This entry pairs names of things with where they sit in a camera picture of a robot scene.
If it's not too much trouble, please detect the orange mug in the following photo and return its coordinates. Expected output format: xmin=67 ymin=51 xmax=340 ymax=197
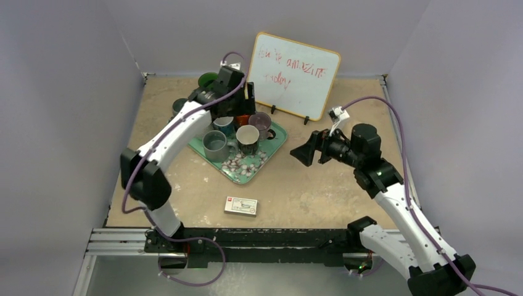
xmin=235 ymin=115 xmax=250 ymax=128

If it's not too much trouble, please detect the lilac mug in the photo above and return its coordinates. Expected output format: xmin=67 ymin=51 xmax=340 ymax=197
xmin=248 ymin=112 xmax=276 ymax=141

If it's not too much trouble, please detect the black mug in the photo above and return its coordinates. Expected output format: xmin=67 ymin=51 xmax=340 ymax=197
xmin=236 ymin=125 xmax=260 ymax=155

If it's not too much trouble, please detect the floral mug green inside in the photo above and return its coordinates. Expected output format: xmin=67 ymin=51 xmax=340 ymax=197
xmin=197 ymin=72 xmax=218 ymax=89

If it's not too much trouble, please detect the grey ribbed mug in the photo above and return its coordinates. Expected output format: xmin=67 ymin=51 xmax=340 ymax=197
xmin=202 ymin=130 xmax=239 ymax=163

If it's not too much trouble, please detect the blue grey mug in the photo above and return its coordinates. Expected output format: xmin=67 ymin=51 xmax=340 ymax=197
xmin=171 ymin=98 xmax=187 ymax=118

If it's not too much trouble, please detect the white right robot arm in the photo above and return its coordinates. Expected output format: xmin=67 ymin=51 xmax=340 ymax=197
xmin=290 ymin=123 xmax=476 ymax=295

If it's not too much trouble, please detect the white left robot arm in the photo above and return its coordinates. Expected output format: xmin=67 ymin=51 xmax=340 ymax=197
xmin=120 ymin=65 xmax=255 ymax=252

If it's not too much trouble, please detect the yellow framed whiteboard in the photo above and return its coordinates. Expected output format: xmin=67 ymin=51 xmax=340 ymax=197
xmin=248 ymin=32 xmax=342 ymax=121

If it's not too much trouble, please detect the green floral tray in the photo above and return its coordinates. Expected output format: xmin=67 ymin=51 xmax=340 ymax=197
xmin=187 ymin=122 xmax=287 ymax=184

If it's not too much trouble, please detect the small white cardboard box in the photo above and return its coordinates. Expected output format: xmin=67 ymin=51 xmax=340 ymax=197
xmin=224 ymin=196 xmax=258 ymax=216

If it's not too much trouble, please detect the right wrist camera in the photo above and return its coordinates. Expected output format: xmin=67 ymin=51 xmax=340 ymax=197
xmin=328 ymin=106 xmax=350 ymax=136

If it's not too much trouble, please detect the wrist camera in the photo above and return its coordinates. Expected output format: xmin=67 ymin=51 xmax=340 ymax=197
xmin=328 ymin=106 xmax=350 ymax=136
xmin=220 ymin=61 xmax=241 ymax=70

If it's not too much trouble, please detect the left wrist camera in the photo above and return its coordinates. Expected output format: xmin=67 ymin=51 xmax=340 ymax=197
xmin=220 ymin=61 xmax=241 ymax=70

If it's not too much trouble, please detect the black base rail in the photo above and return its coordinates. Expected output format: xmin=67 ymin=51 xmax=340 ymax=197
xmin=86 ymin=227 xmax=410 ymax=271

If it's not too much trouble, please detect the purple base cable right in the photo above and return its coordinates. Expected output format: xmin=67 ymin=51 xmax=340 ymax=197
xmin=349 ymin=257 xmax=387 ymax=279

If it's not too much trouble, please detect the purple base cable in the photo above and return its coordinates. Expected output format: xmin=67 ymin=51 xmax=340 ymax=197
xmin=349 ymin=257 xmax=387 ymax=279
xmin=157 ymin=237 xmax=227 ymax=287

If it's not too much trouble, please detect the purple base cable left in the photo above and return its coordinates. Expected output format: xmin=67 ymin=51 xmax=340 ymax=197
xmin=157 ymin=237 xmax=227 ymax=287

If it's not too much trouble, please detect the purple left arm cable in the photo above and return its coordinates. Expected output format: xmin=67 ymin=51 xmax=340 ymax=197
xmin=120 ymin=51 xmax=251 ymax=242

